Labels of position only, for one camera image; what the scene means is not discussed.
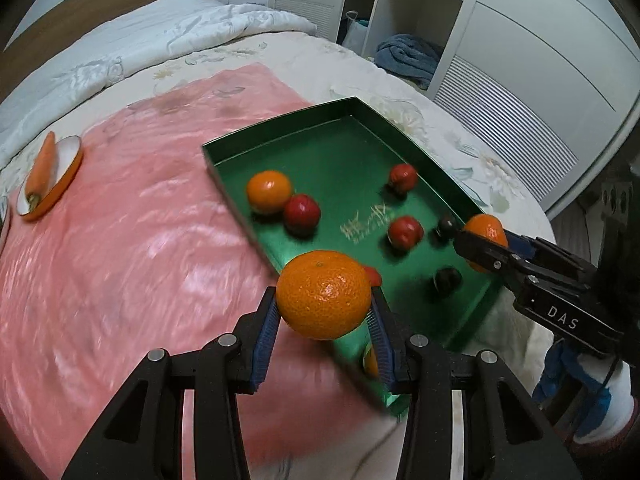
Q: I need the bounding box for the floral bedsheet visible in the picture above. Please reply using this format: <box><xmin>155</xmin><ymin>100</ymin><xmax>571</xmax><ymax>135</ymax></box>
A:
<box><xmin>0</xmin><ymin>35</ymin><xmax>556</xmax><ymax>480</ymax></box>

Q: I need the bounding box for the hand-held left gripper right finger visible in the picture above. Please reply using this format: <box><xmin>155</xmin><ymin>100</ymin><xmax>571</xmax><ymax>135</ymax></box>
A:
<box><xmin>367</xmin><ymin>285</ymin><xmax>583</xmax><ymax>480</ymax></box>

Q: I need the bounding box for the orange carrot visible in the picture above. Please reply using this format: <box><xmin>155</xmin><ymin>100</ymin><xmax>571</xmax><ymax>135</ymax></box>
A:
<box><xmin>25</xmin><ymin>131</ymin><xmax>57</xmax><ymax>212</ymax></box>

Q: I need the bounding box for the pink plastic sheet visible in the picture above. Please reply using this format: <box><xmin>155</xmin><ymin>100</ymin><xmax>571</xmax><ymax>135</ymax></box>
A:
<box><xmin>0</xmin><ymin>62</ymin><xmax>401</xmax><ymax>480</ymax></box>

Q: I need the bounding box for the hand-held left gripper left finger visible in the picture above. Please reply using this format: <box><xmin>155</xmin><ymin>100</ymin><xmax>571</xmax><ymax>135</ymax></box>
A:
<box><xmin>60</xmin><ymin>287</ymin><xmax>281</xmax><ymax>480</ymax></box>

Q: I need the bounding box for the orange bowl with white inside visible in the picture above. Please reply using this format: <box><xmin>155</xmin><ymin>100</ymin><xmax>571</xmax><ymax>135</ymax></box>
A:
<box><xmin>16</xmin><ymin>136</ymin><xmax>84</xmax><ymax>222</ymax></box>

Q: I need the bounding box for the green rectangular tray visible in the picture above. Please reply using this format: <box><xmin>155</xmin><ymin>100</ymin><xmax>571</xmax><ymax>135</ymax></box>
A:
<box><xmin>201</xmin><ymin>96</ymin><xmax>506</xmax><ymax>416</ymax></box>

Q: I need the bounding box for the white wardrobe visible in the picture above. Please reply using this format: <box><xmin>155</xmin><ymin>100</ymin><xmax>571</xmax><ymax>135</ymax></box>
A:
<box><xmin>267</xmin><ymin>0</ymin><xmax>640</xmax><ymax>221</ymax></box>

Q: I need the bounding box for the person's right hand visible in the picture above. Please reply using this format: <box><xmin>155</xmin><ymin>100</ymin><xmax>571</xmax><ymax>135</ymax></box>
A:
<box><xmin>532</xmin><ymin>337</ymin><xmax>636</xmax><ymax>446</ymax></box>

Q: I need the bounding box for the blue towel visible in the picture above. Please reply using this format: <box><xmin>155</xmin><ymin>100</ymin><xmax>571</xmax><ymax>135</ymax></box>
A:
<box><xmin>375</xmin><ymin>34</ymin><xmax>443</xmax><ymax>91</ymax></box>

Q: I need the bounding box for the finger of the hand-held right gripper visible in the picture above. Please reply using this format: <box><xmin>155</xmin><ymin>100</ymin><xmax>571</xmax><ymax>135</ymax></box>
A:
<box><xmin>502</xmin><ymin>232</ymin><xmax>598</xmax><ymax>291</ymax></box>
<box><xmin>452</xmin><ymin>230</ymin><xmax>538</xmax><ymax>293</ymax></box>

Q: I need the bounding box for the white quilt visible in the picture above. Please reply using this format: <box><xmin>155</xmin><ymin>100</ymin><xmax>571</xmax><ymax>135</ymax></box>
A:
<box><xmin>0</xmin><ymin>0</ymin><xmax>318</xmax><ymax>171</ymax></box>

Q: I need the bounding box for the white plastic bag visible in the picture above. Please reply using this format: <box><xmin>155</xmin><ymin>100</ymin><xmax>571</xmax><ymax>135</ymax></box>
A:
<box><xmin>342</xmin><ymin>10</ymin><xmax>371</xmax><ymax>53</ymax></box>

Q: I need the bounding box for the orange mandarin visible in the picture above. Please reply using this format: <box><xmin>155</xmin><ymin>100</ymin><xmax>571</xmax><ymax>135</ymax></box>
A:
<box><xmin>462</xmin><ymin>213</ymin><xmax>509</xmax><ymax>273</ymax></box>
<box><xmin>362</xmin><ymin>345</ymin><xmax>381</xmax><ymax>378</ymax></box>
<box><xmin>276</xmin><ymin>250</ymin><xmax>373</xmax><ymax>341</ymax></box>
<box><xmin>246</xmin><ymin>170</ymin><xmax>293</xmax><ymax>215</ymax></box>

